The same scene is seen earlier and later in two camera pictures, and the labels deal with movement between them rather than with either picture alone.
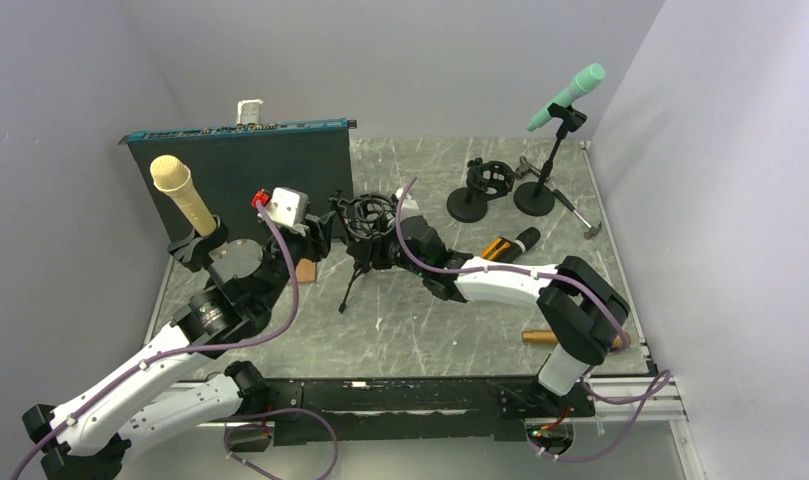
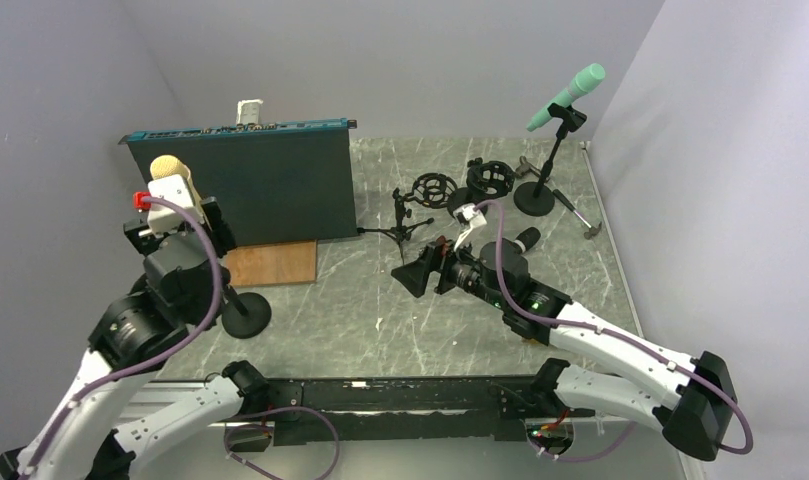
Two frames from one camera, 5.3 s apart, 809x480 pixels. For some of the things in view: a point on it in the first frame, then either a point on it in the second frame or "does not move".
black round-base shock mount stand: x=486 y=180 does not move
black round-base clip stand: x=538 y=198 does not move
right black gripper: x=370 y=251 → x=436 y=256
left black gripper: x=317 y=245 → x=224 y=236
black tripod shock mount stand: x=368 y=216 → x=430 y=189
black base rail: x=358 y=411 does not move
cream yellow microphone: x=173 y=175 does not move
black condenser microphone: x=525 y=240 does not move
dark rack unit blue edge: x=232 y=163 does not move
